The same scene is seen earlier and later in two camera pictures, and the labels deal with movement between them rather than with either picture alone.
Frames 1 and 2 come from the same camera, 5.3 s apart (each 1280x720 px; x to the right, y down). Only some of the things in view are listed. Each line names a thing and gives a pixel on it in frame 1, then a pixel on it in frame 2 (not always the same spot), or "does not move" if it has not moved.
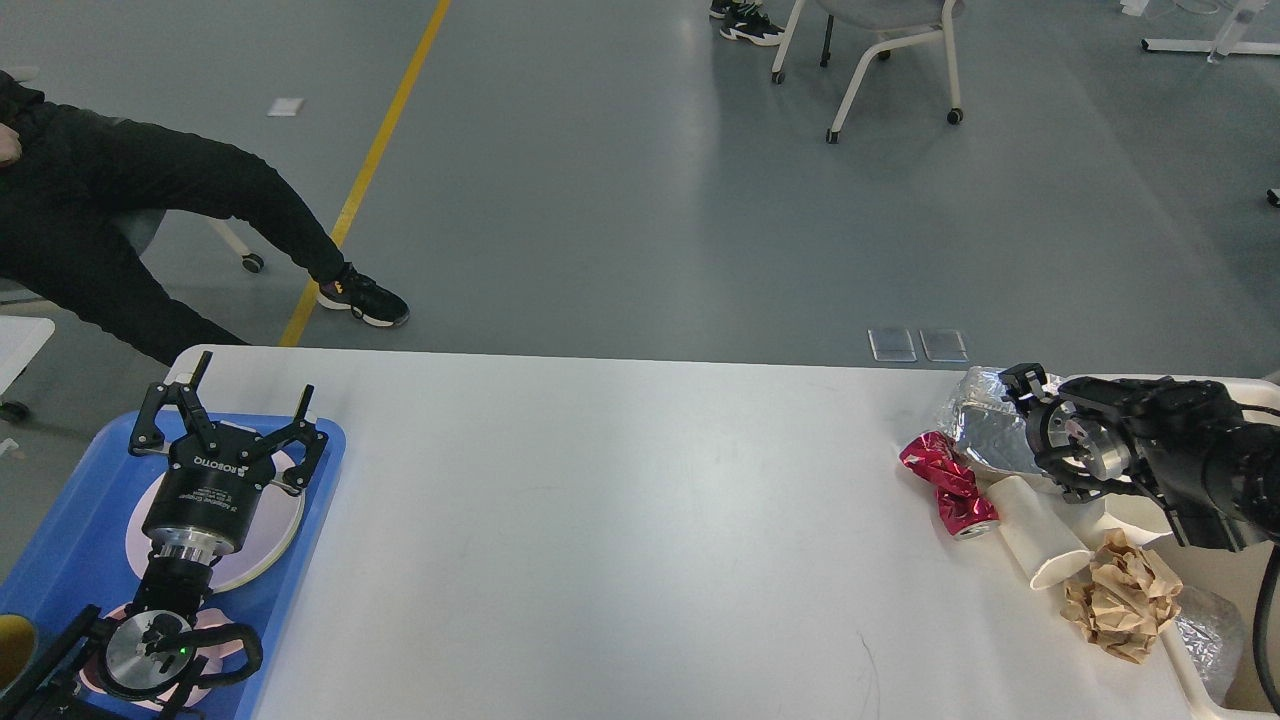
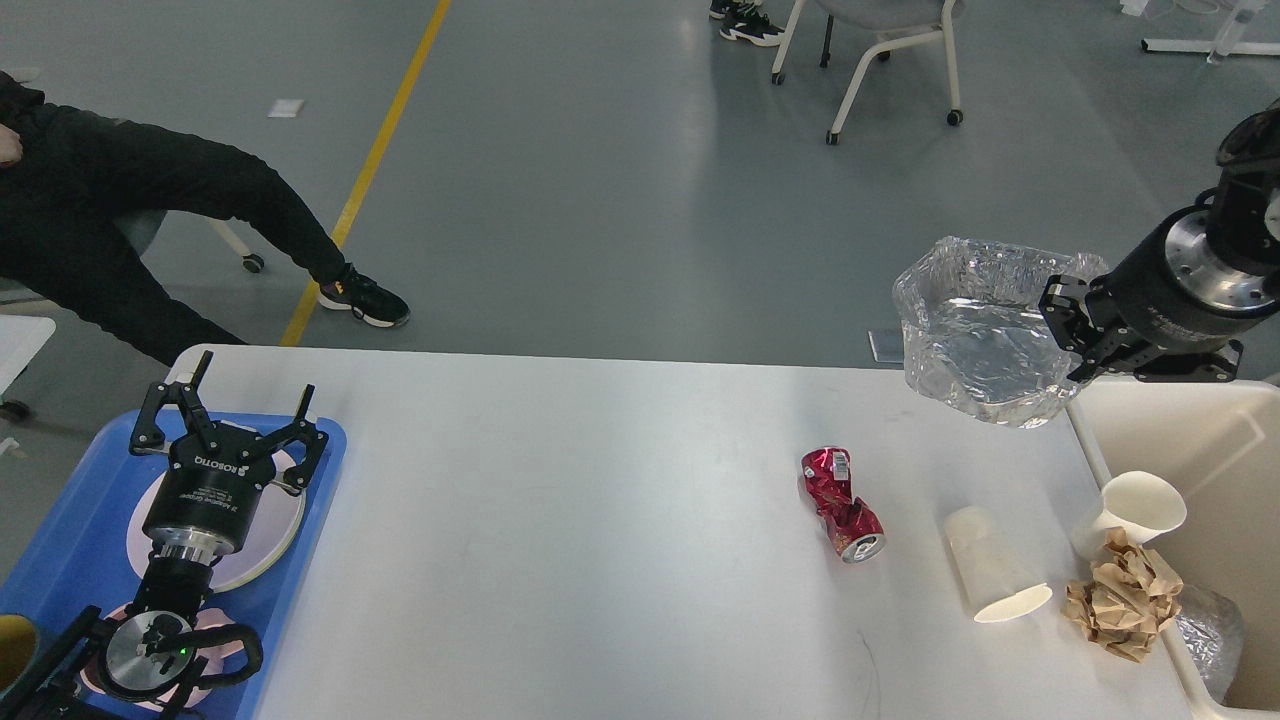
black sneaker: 366,298 does not move
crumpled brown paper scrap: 1125,600 does not move
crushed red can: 960,503 → 852,527
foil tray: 1210,628 does not move
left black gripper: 209,497 does not move
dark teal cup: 18,645 does not move
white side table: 21,339 does not move
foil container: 984,417 → 975,337
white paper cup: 1042,542 → 1000,569
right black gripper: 1084,449 → 1174,292
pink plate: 260,552 does not move
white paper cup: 1140,518 does not move
